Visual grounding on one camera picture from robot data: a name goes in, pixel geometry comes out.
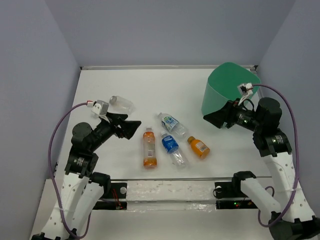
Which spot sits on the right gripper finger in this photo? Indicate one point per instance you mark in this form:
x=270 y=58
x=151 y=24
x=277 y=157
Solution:
x=218 y=118
x=228 y=107

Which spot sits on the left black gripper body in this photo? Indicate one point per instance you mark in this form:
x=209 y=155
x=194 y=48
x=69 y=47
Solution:
x=104 y=131

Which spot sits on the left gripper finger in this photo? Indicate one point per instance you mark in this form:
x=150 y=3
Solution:
x=116 y=118
x=128 y=128

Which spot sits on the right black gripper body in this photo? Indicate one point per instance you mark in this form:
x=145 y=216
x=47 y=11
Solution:
x=238 y=115

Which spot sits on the small orange juice bottle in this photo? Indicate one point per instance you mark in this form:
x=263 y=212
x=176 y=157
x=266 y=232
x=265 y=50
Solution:
x=198 y=147

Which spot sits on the tall orange juice bottle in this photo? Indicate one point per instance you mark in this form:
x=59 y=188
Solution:
x=149 y=149

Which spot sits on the clear bottle green-white label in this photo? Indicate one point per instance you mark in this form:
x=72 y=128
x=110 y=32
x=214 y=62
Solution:
x=172 y=125

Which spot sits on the blue label clear bottle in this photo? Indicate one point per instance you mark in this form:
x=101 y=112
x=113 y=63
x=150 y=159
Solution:
x=173 y=150

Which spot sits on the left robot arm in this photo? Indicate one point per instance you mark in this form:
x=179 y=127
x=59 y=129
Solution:
x=82 y=187

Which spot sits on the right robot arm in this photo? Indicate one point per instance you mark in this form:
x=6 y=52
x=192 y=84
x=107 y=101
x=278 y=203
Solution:
x=290 y=215

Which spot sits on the green plastic bin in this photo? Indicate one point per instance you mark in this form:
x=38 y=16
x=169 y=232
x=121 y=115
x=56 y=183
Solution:
x=222 y=86

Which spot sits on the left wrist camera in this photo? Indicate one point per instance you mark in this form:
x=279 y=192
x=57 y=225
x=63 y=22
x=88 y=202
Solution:
x=100 y=108

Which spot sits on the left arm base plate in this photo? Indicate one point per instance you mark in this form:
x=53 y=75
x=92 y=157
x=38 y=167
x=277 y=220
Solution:
x=115 y=199

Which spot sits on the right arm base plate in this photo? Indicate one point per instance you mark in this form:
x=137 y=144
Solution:
x=229 y=199

